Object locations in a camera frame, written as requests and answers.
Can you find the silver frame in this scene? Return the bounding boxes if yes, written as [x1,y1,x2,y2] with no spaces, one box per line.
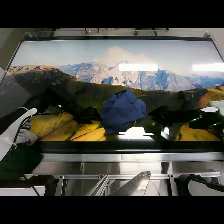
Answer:
[0,28,224,197]

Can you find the grey garment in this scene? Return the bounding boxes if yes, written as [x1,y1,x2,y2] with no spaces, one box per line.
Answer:
[14,118,39,146]

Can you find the dark green garment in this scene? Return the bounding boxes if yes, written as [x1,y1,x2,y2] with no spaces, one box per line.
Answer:
[0,143,44,179]

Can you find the blue T-shirt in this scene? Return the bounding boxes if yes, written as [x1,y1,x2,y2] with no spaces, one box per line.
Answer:
[100,88,148,136]

